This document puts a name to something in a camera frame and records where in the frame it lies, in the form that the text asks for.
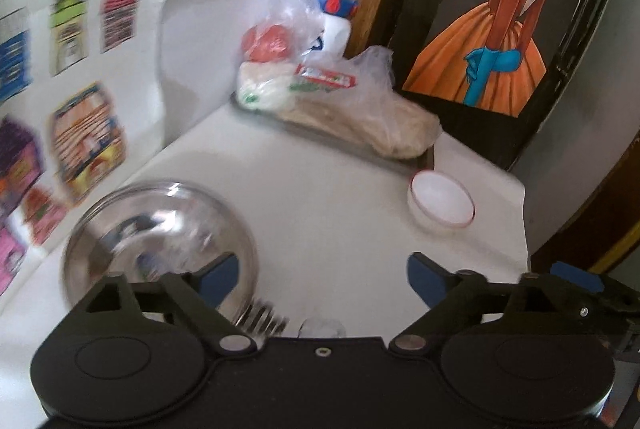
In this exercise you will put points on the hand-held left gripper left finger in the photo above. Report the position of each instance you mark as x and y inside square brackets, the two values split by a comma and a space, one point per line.
[220, 274]

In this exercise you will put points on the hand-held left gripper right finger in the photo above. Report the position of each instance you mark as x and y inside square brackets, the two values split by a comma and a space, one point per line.
[422, 276]

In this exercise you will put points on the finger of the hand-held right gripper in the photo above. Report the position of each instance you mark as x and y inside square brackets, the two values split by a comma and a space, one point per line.
[580, 276]

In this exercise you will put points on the white ceramic bowl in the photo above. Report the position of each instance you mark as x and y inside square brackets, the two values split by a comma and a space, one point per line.
[442, 199]

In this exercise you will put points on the stainless steel bowl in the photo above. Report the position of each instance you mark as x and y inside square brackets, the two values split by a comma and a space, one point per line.
[150, 229]

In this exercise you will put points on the dark metal tray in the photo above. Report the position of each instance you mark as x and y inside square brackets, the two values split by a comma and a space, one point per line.
[400, 161]

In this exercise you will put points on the colourful houses drawing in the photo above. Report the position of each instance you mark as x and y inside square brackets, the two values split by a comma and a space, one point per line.
[90, 109]

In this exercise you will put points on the red tomato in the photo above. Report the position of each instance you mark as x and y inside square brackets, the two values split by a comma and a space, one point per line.
[267, 43]

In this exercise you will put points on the black panel lady painting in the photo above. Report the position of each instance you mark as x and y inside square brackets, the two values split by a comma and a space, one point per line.
[500, 34]

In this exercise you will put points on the white jug with blue lid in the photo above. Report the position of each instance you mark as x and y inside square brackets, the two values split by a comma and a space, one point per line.
[335, 24]

